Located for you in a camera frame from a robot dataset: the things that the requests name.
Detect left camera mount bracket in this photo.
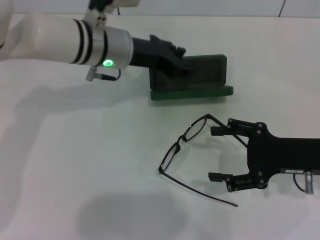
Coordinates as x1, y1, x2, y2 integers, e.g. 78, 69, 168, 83
82, 6, 108, 28

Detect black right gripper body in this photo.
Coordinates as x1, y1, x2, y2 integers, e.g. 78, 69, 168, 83
246, 122, 320, 191

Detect black glasses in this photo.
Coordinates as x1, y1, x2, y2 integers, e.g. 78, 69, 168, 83
158, 113, 239, 208

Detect left gripper cable with connector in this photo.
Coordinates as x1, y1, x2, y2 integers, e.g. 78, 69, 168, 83
85, 66, 122, 82

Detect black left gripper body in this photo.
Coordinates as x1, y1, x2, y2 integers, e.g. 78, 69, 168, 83
130, 36, 172, 69

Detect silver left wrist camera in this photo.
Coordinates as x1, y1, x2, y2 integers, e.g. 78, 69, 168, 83
88, 0, 140, 12

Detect gripper cable with connector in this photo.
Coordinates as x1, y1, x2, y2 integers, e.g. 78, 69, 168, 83
292, 170, 316, 195
85, 66, 122, 82

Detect green glasses case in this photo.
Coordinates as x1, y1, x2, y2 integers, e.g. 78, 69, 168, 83
149, 53, 235, 101

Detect right gripper cable with connector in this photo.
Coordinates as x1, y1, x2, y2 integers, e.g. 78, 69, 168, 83
292, 170, 316, 195

